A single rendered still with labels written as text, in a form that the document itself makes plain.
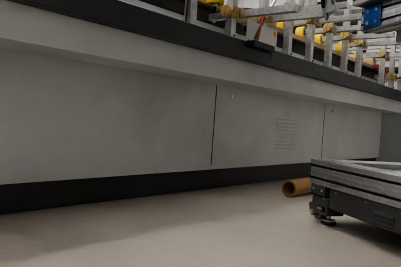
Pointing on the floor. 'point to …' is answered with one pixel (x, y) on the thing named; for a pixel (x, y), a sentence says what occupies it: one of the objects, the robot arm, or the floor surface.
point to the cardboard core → (296, 187)
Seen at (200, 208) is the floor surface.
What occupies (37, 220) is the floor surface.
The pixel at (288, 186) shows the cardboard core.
